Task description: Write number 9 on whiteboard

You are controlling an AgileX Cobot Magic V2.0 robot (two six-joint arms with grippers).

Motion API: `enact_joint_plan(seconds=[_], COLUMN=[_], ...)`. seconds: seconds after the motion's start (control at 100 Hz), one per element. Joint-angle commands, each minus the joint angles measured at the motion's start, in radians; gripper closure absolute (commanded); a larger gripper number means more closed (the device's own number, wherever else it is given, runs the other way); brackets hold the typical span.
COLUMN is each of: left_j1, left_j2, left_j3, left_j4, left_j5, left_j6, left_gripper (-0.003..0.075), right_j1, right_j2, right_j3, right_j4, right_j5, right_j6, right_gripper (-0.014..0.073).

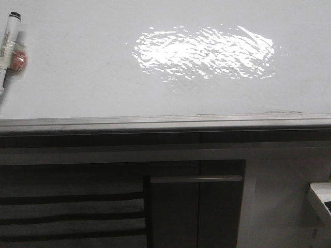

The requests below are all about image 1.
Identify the grey whiteboard frame rail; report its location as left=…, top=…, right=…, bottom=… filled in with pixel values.
left=1, top=112, right=330, bottom=136

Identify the white tray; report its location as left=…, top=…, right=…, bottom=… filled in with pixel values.
left=307, top=182, right=330, bottom=229

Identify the white whiteboard marker black tip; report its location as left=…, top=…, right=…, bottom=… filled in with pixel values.
left=1, top=11, right=21, bottom=95

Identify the white whiteboard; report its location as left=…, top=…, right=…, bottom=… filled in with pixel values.
left=1, top=1, right=330, bottom=119

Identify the dark chair with slats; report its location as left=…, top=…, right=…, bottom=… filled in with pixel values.
left=1, top=160, right=246, bottom=247

